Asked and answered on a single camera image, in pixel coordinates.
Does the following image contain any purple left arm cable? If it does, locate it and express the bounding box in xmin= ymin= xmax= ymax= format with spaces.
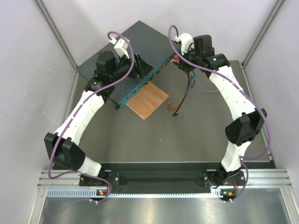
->
xmin=48 ymin=31 xmax=135 ymax=205

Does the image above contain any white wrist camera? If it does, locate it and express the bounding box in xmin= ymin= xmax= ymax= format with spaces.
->
xmin=175 ymin=33 xmax=193 ymax=55
xmin=110 ymin=38 xmax=129 ymax=58

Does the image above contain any red ethernet cable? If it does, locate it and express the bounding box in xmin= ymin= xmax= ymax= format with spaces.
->
xmin=167 ymin=55 xmax=190 ymax=111

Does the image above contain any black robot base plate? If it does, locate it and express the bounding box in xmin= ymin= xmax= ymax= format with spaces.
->
xmin=79 ymin=162 xmax=246 ymax=187

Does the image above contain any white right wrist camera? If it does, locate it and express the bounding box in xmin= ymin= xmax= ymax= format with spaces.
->
xmin=175 ymin=33 xmax=193 ymax=55

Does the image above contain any grey ethernet cable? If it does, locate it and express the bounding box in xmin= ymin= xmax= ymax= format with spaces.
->
xmin=195 ymin=76 xmax=218 ymax=93

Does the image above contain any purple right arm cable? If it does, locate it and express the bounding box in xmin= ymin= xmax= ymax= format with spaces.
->
xmin=168 ymin=25 xmax=273 ymax=203

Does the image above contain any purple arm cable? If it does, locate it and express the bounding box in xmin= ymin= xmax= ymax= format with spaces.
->
xmin=168 ymin=25 xmax=273 ymax=203
xmin=48 ymin=31 xmax=135 ymax=205

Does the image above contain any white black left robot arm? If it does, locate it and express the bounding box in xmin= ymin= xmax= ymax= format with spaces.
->
xmin=44 ymin=51 xmax=154 ymax=185

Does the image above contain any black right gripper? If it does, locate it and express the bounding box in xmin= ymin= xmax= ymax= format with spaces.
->
xmin=177 ymin=46 xmax=201 ymax=74

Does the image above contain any black ethernet cable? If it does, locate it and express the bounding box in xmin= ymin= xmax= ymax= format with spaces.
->
xmin=172 ymin=59 xmax=189 ymax=117

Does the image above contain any dark blue network switch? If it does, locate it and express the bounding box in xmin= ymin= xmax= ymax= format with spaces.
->
xmin=78 ymin=21 xmax=174 ymax=109

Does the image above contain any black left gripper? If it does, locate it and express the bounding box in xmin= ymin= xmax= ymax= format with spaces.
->
xmin=109 ymin=52 xmax=154 ymax=82

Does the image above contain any aluminium frame rail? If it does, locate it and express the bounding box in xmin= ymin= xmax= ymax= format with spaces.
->
xmin=37 ymin=169 xmax=292 ymax=188

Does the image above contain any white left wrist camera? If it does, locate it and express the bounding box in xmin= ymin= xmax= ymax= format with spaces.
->
xmin=110 ymin=38 xmax=129 ymax=58

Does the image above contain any grey slotted cable duct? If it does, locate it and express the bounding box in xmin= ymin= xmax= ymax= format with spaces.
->
xmin=47 ymin=189 xmax=223 ymax=198

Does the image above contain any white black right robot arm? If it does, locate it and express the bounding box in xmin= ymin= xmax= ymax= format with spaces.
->
xmin=175 ymin=33 xmax=264 ymax=185

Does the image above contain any wooden board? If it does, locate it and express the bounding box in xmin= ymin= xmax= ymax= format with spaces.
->
xmin=126 ymin=82 xmax=169 ymax=120

